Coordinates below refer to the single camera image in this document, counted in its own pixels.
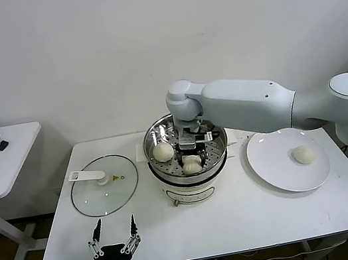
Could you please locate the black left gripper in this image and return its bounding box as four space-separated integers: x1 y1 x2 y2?
84 211 146 260

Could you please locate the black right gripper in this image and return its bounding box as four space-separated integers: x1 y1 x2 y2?
173 142 213 174

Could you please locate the white steamed baozi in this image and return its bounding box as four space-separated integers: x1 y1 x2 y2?
151 142 177 164
179 153 205 177
290 143 317 167

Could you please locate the stainless steel steamer basket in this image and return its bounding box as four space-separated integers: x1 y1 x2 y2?
137 103 234 184

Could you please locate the white electric cooker base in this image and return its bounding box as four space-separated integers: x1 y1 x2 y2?
133 125 247 214

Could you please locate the white work table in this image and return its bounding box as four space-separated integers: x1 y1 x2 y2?
18 95 348 260

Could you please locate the white round plate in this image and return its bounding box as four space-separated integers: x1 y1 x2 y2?
242 120 335 201

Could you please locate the white side table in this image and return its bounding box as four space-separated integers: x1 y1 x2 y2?
0 121 64 260

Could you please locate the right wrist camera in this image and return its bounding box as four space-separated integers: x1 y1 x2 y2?
176 122 215 152

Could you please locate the glass lid with white handle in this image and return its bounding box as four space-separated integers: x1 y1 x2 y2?
64 150 145 222

